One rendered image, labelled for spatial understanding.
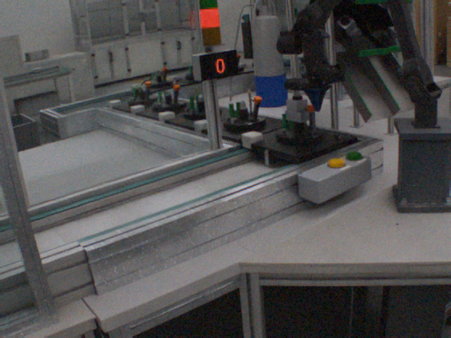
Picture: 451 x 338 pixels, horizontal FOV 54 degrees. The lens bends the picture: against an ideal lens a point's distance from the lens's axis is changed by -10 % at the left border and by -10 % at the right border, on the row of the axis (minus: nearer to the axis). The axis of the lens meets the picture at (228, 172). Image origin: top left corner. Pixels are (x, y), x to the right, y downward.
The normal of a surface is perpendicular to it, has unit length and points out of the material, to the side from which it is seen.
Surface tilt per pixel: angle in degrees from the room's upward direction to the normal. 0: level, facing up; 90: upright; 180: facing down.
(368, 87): 45
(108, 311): 0
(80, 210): 90
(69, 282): 90
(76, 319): 0
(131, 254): 90
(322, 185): 90
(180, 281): 0
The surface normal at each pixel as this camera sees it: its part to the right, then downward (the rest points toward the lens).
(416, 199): -0.21, 0.35
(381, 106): 0.25, -0.47
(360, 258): -0.09, -0.94
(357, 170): 0.60, 0.22
